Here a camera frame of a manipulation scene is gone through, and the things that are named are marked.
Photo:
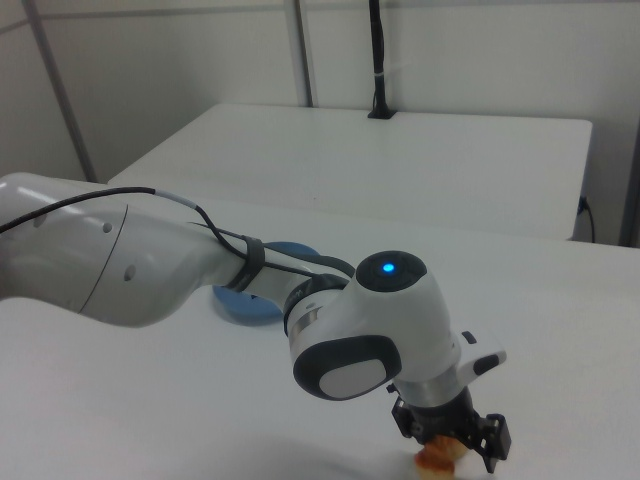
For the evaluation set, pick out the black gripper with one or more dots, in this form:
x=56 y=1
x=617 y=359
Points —
x=440 y=412

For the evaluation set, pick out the golden brown bread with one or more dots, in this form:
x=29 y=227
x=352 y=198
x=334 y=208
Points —
x=440 y=457

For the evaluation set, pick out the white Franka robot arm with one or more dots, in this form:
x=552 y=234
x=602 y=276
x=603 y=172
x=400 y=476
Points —
x=100 y=250

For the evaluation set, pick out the blue round plate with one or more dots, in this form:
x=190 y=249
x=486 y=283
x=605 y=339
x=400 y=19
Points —
x=240 y=307

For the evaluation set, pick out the white side table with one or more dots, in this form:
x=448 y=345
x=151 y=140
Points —
x=375 y=165

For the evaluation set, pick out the black camera pole with clamp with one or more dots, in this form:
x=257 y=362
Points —
x=377 y=50

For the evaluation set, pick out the grey metal partition post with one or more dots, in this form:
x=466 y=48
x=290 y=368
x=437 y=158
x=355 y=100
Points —
x=300 y=50
x=60 y=90

